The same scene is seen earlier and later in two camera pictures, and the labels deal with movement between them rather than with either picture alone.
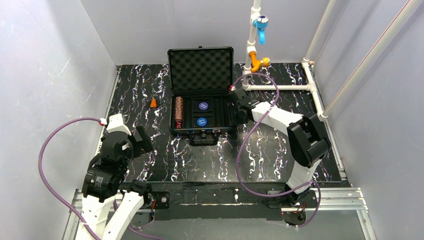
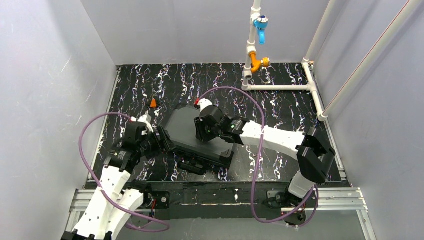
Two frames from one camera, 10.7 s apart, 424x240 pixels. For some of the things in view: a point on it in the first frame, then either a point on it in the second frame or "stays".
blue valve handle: x=261 y=24 stays
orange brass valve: x=256 y=64 stays
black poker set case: x=200 y=79 → x=194 y=156
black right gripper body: x=237 y=100 → x=199 y=131
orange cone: x=153 y=103 stays
